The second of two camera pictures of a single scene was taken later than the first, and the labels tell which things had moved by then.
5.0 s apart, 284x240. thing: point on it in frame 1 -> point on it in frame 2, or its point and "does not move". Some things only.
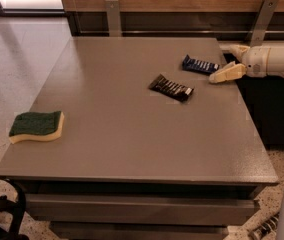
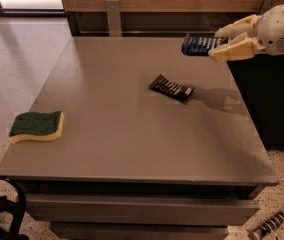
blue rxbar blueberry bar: [194, 64] -> [200, 44]
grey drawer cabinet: [134, 162] does not move
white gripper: [256, 61] -> [277, 30]
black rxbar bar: [169, 88] does not move
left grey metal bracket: [114, 19] does not move
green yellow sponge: [37, 126] does not move
